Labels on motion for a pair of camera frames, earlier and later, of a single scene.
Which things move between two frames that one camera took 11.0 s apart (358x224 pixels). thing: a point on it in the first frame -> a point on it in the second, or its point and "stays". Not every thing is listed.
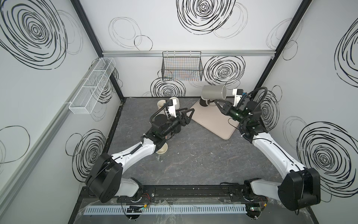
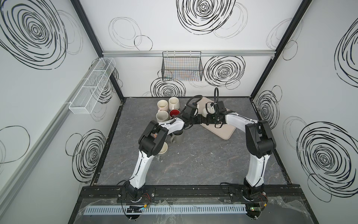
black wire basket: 182,66 stays
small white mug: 204,103 -> 209,109
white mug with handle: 175,102 stays
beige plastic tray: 211,117 stays
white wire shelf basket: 84,101 stays
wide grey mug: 214,92 -> 178,137
